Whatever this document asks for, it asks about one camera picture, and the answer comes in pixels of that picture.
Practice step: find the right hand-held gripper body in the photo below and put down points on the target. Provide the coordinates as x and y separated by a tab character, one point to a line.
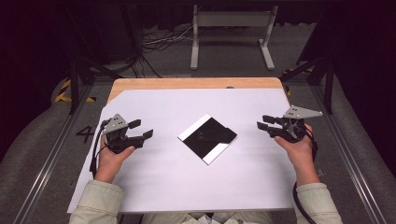
292	124

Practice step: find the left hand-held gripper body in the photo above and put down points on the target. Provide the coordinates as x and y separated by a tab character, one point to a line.
115	124

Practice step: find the person's right hand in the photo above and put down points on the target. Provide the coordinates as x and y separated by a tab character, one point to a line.
299	155

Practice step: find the person's left hand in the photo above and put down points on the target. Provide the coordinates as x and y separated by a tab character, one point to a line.
109	163

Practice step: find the white paper sheet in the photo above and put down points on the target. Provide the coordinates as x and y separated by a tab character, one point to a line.
162	183

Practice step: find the black metal stand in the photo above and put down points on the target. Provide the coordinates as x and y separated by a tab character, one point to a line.
74	81
328	77

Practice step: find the yellow black hazard tape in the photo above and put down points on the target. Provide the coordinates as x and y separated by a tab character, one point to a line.
63	93

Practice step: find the person's light jacket torso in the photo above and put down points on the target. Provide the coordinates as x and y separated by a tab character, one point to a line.
218	218

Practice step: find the white metal stand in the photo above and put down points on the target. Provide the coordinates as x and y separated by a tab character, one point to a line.
232	18

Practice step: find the aluminium floor rail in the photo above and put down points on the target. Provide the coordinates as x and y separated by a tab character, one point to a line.
46	168
348	161

